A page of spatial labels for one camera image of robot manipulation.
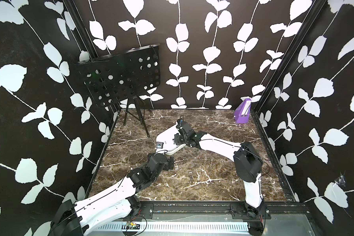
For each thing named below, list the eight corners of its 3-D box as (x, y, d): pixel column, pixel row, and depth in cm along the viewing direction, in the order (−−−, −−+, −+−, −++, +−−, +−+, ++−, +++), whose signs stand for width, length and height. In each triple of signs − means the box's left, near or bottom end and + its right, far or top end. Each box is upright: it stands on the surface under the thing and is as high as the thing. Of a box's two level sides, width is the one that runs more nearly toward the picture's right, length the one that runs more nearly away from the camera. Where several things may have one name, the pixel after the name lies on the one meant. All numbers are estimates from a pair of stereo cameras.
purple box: (236, 123, 115) (244, 106, 101) (233, 114, 121) (240, 97, 107) (246, 123, 115) (256, 106, 101) (243, 114, 121) (251, 97, 107)
